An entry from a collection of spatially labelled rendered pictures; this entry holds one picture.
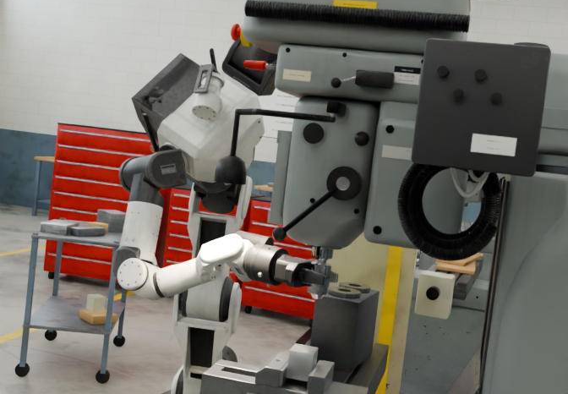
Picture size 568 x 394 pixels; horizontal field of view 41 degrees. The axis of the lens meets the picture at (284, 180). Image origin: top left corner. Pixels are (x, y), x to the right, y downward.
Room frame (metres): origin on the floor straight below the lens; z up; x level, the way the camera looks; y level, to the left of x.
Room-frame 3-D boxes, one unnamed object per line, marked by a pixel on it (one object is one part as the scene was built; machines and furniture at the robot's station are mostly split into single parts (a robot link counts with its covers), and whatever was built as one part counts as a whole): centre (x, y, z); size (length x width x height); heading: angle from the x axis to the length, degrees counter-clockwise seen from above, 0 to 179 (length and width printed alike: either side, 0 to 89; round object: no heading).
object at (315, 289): (1.66, -0.10, 1.23); 0.05 x 0.05 x 0.06
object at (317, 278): (1.64, -0.09, 1.23); 0.06 x 0.02 x 0.03; 56
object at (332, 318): (2.06, -0.21, 1.05); 0.22 x 0.12 x 0.20; 159
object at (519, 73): (1.27, -0.31, 1.62); 0.20 x 0.09 x 0.21; 76
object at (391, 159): (1.61, -0.29, 1.47); 0.24 x 0.19 x 0.26; 166
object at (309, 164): (1.66, -0.11, 1.47); 0.21 x 0.19 x 0.32; 166
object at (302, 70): (1.65, -0.14, 1.68); 0.34 x 0.24 x 0.10; 76
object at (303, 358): (1.59, -0.08, 1.06); 0.06 x 0.05 x 0.06; 167
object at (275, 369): (1.60, -0.03, 1.04); 0.12 x 0.06 x 0.04; 167
